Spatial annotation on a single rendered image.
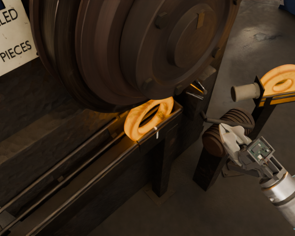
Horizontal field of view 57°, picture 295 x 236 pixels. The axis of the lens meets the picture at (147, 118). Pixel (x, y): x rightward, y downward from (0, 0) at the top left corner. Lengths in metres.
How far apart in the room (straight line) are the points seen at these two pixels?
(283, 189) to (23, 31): 0.72
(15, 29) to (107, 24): 0.20
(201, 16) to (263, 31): 2.11
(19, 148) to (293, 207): 0.71
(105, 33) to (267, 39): 2.16
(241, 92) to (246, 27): 1.57
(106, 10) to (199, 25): 0.17
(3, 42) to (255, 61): 1.95
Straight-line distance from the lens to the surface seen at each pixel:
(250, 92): 1.06
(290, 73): 1.07
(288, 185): 0.84
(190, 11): 0.50
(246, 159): 0.82
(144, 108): 0.77
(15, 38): 0.58
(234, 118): 1.17
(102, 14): 0.44
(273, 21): 2.75
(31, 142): 0.72
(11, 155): 0.72
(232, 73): 2.13
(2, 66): 0.59
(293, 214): 0.86
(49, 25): 0.46
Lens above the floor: 1.44
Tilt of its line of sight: 54 degrees down
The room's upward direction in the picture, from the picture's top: straight up
